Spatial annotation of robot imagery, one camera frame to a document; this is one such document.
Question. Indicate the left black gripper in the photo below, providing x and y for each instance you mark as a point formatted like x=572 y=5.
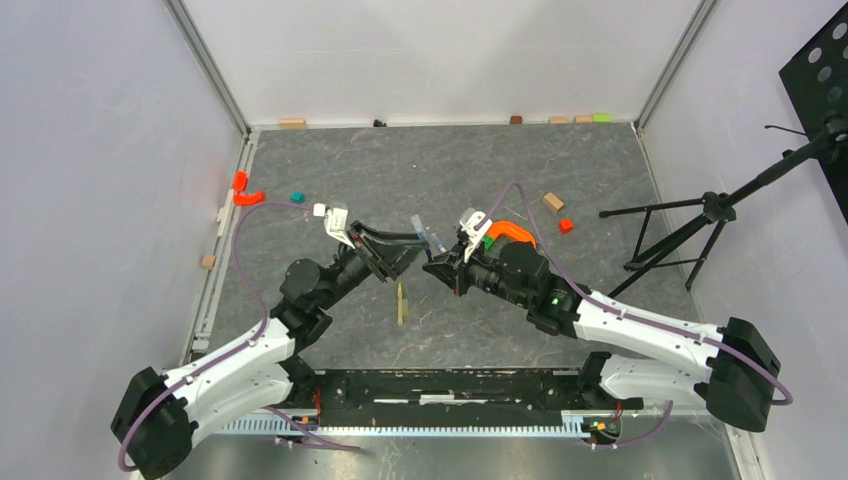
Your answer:
x=394 y=258

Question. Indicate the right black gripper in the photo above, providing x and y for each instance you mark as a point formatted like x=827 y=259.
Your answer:
x=454 y=271

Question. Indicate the yellow pen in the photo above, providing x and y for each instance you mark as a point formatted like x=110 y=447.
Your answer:
x=401 y=305

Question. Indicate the dark blue pen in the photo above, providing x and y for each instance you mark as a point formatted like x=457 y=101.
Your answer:
x=438 y=246

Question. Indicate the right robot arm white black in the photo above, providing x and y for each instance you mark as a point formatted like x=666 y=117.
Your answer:
x=729 y=370

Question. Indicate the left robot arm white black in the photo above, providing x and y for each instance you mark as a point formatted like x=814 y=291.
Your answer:
x=162 y=417

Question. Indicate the orange curved block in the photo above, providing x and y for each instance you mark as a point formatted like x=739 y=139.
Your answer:
x=510 y=231

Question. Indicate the small teal cube left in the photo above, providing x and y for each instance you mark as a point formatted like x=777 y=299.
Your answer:
x=297 y=197

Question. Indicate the small red cube right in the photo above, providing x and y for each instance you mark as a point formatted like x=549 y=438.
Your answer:
x=565 y=226

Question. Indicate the tan wooden block right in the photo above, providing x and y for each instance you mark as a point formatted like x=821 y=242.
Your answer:
x=553 y=202

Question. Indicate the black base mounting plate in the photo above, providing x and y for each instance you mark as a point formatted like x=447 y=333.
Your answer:
x=442 y=398

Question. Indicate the red curved block left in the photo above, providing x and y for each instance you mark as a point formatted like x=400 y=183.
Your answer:
x=248 y=199

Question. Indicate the red block upper left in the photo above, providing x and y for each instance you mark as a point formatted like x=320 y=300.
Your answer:
x=240 y=181

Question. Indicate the tan block back left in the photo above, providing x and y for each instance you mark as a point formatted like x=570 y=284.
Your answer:
x=292 y=123

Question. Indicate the black tripod stand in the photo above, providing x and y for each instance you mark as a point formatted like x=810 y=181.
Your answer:
x=828 y=142

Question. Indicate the black perforated panel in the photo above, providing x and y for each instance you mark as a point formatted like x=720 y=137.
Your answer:
x=815 y=80

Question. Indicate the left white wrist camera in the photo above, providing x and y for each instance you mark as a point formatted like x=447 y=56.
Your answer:
x=334 y=218

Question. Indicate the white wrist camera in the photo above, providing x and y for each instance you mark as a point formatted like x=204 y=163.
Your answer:
x=334 y=218
x=473 y=226

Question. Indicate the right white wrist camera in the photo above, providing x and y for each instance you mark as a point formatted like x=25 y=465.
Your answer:
x=473 y=226

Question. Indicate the tan block left rail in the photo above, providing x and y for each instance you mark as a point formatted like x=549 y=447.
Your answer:
x=208 y=262

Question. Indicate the toothed aluminium rail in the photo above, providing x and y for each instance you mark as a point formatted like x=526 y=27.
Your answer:
x=566 y=426

